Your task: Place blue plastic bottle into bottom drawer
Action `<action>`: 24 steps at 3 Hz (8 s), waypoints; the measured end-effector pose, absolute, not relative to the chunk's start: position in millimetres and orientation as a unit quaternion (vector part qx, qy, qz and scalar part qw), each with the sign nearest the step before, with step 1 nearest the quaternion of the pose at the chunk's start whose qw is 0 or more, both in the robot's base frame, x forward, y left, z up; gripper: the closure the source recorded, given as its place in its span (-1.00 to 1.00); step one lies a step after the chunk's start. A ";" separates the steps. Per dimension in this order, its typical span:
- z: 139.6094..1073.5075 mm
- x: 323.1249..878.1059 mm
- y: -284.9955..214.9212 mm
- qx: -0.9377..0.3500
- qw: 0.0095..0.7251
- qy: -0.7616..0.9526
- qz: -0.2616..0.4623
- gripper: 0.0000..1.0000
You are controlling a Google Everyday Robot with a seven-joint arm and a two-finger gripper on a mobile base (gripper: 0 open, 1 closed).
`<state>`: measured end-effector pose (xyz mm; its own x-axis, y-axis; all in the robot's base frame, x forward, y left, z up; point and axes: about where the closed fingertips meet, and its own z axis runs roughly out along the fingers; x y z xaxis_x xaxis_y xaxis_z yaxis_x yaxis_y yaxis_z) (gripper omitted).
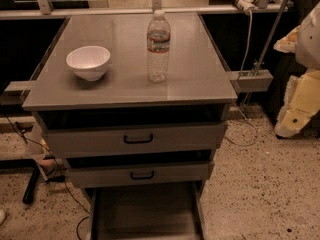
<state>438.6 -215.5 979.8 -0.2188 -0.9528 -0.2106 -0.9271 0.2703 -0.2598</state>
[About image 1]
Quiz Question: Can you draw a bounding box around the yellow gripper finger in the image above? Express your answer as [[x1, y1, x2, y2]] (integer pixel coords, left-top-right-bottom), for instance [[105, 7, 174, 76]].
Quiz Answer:
[[275, 69, 320, 138]]

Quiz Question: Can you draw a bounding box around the clear plastic water bottle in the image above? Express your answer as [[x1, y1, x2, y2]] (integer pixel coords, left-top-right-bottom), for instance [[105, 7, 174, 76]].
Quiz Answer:
[[147, 10, 171, 83]]

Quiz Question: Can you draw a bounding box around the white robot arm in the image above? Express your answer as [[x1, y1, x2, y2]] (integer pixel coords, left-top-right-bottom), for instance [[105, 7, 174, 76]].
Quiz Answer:
[[273, 2, 320, 138]]

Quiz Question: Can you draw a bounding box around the top grey drawer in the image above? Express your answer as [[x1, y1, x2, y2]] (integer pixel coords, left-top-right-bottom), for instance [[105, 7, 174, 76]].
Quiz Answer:
[[43, 122, 226, 158]]

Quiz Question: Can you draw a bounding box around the grey drawer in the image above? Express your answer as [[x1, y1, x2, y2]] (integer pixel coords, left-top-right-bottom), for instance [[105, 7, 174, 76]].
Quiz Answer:
[[68, 162, 214, 188], [43, 122, 226, 158]]

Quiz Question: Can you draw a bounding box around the middle grey drawer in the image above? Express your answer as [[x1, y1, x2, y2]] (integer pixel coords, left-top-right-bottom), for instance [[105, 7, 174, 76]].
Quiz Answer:
[[68, 162, 214, 188]]

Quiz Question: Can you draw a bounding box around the grey drawer cabinet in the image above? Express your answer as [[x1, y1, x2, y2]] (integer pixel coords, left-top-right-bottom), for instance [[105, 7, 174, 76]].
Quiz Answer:
[[21, 12, 238, 240]]

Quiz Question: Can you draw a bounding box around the bottom open drawer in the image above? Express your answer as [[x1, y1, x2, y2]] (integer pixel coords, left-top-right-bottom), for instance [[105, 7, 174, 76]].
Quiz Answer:
[[85, 182, 208, 240]]

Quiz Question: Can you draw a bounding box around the white bowl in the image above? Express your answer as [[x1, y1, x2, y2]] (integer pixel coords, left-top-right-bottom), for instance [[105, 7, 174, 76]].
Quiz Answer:
[[66, 46, 111, 81]]

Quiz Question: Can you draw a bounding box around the black cylinder on floor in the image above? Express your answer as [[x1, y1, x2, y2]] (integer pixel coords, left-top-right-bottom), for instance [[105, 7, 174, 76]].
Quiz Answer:
[[22, 168, 40, 205]]

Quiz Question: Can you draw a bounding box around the grey metal bracket block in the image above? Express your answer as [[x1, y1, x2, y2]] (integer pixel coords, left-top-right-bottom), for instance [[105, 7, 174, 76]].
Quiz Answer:
[[227, 70, 273, 94]]

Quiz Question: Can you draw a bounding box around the white cable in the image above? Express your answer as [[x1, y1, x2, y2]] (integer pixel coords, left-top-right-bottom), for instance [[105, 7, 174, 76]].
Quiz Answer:
[[223, 9, 260, 148]]

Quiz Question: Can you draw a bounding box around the black floor cable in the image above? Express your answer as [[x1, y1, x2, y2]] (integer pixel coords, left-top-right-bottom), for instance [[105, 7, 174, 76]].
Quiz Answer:
[[0, 113, 91, 240]]

